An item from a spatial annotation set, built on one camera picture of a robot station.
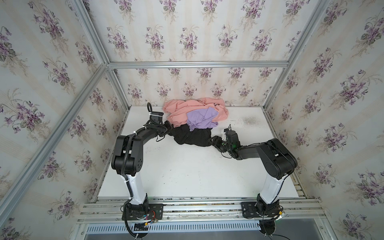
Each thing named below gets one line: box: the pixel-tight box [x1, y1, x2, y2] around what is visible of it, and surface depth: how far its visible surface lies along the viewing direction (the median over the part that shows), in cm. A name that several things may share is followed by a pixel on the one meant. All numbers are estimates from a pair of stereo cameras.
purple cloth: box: [186, 107, 219, 132], surface depth 106 cm
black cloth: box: [168, 123, 213, 147], surface depth 103 cm
